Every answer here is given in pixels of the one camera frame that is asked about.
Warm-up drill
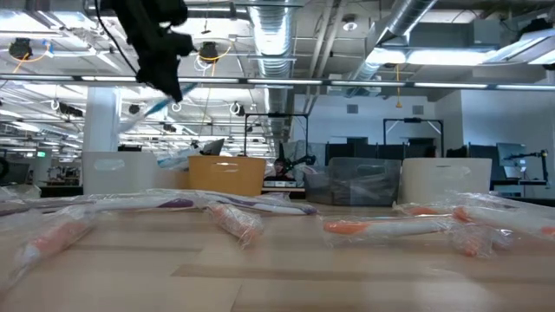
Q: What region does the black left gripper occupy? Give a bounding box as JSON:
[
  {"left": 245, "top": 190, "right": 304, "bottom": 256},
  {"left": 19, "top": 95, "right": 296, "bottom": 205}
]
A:
[{"left": 129, "top": 25, "right": 196, "bottom": 104}]

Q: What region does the silver ribbed air duct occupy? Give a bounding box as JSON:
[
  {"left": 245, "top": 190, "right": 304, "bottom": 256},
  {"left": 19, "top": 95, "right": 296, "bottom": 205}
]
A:
[{"left": 247, "top": 0, "right": 300, "bottom": 144}]

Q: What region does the white building pillar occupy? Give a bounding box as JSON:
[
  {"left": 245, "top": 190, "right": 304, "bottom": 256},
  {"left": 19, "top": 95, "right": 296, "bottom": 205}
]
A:
[{"left": 82, "top": 85, "right": 121, "bottom": 153}]

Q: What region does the tilted grey monitor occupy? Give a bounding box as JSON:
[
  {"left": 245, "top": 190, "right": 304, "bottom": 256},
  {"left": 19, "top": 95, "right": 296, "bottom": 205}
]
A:
[{"left": 199, "top": 138, "right": 226, "bottom": 157}]

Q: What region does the blue toothbrush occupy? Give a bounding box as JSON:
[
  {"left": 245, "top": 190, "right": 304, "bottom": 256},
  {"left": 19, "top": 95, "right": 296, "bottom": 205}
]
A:
[
  {"left": 156, "top": 146, "right": 203, "bottom": 171},
  {"left": 119, "top": 82, "right": 199, "bottom": 133}
]

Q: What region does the round ceiling sensor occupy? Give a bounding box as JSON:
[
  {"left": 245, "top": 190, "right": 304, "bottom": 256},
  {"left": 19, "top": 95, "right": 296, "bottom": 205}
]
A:
[{"left": 341, "top": 14, "right": 360, "bottom": 33}]

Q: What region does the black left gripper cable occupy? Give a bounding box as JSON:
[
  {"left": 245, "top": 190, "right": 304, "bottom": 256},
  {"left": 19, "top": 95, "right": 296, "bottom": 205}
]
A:
[{"left": 94, "top": 0, "right": 140, "bottom": 75}]

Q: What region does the person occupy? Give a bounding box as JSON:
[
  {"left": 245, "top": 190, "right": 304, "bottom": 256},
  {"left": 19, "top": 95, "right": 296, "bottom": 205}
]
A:
[{"left": 271, "top": 157, "right": 291, "bottom": 178}]

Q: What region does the long horizontal light bar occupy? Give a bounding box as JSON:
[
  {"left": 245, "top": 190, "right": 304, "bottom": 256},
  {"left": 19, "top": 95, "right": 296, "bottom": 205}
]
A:
[{"left": 0, "top": 73, "right": 555, "bottom": 91}]

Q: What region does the grey plastic bin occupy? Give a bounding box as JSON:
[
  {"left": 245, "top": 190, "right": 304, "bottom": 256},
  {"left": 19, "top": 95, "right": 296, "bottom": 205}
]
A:
[{"left": 304, "top": 157, "right": 403, "bottom": 207}]

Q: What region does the white plastic bin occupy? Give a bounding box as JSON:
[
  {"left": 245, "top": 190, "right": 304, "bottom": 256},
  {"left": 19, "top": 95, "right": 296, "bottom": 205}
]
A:
[
  {"left": 82, "top": 151, "right": 160, "bottom": 195},
  {"left": 398, "top": 158, "right": 493, "bottom": 205}
]

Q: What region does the yellow hanging cord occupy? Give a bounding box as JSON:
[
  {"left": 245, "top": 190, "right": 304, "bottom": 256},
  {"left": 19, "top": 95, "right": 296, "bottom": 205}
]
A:
[{"left": 393, "top": 63, "right": 402, "bottom": 109}]

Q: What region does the ceiling cable reel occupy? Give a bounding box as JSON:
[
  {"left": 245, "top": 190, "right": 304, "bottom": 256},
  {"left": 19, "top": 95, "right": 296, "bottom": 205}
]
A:
[
  {"left": 198, "top": 41, "right": 219, "bottom": 61},
  {"left": 8, "top": 37, "right": 34, "bottom": 61}
]

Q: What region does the orange plastic bin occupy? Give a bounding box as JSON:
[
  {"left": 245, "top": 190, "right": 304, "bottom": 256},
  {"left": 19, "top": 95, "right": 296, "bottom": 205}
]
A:
[{"left": 188, "top": 155, "right": 268, "bottom": 197}]

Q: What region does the grey desk monitor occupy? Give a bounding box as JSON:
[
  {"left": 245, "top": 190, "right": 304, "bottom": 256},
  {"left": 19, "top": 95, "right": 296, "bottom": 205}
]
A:
[{"left": 496, "top": 142, "right": 528, "bottom": 179}]

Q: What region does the black frame stand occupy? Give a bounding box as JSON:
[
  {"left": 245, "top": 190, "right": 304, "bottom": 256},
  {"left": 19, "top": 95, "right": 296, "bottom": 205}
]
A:
[
  {"left": 243, "top": 112, "right": 310, "bottom": 158},
  {"left": 382, "top": 117, "right": 445, "bottom": 158}
]

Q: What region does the silver smooth air duct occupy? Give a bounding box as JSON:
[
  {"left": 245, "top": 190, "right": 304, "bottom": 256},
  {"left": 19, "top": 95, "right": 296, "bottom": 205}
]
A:
[{"left": 346, "top": 0, "right": 439, "bottom": 99}]

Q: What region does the purple toothbrush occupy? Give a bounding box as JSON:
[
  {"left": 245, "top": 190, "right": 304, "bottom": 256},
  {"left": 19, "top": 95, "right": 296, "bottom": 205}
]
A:
[
  {"left": 147, "top": 189, "right": 320, "bottom": 217},
  {"left": 0, "top": 193, "right": 205, "bottom": 217}
]

